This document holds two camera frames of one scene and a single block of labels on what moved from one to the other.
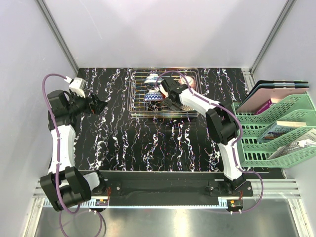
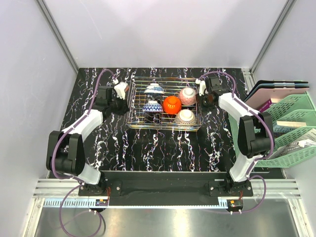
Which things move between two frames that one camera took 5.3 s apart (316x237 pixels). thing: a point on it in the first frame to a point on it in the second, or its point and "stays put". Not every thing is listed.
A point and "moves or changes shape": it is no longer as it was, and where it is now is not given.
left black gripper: x=97 y=106 to x=125 y=108
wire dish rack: x=138 y=107 moves or changes shape
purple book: x=265 y=107 stays put
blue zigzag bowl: x=153 y=95 to x=152 y=106
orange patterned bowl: x=190 y=80 moves or changes shape
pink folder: x=256 y=98 stays put
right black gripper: x=169 y=104 to x=205 y=95
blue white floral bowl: x=152 y=78 to x=154 y=88
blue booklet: x=277 y=131 stays put
